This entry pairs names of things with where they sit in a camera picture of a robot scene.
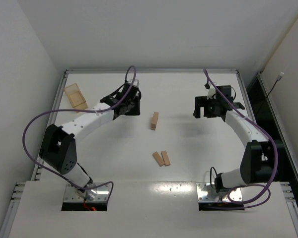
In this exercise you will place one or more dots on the wood block row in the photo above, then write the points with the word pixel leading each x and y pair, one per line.
pixel 165 158
pixel 155 118
pixel 158 158

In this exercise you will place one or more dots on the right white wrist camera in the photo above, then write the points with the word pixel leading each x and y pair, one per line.
pixel 211 91

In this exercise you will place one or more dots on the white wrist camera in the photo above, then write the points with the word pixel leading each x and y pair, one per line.
pixel 135 82
pixel 211 91

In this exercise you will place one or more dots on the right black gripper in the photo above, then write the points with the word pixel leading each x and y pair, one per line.
pixel 200 106

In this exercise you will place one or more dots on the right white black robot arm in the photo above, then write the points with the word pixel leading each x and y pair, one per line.
pixel 258 164

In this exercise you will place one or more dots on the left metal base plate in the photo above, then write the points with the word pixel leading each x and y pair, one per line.
pixel 94 195

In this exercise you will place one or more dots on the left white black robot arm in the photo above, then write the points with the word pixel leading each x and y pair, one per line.
pixel 59 143

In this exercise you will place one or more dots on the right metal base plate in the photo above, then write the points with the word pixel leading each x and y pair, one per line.
pixel 206 194

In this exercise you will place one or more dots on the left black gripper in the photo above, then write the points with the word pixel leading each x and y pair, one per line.
pixel 134 106

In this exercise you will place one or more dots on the wooden block box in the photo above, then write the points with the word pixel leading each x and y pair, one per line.
pixel 75 97

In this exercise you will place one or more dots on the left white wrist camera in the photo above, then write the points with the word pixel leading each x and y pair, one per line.
pixel 135 82

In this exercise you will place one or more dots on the metal base plate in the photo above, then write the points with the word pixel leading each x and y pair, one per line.
pixel 94 195
pixel 206 194

